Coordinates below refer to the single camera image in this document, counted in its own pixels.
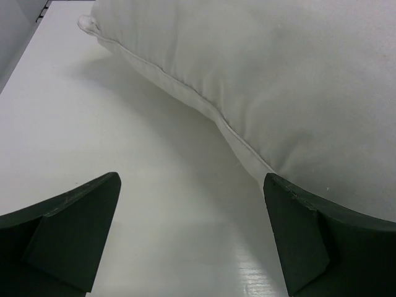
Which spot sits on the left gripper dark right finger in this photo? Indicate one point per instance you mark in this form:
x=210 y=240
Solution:
x=326 y=249

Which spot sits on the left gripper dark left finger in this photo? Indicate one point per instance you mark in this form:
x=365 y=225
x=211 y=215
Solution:
x=54 y=247

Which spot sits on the white pillow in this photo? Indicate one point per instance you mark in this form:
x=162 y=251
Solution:
x=303 y=89

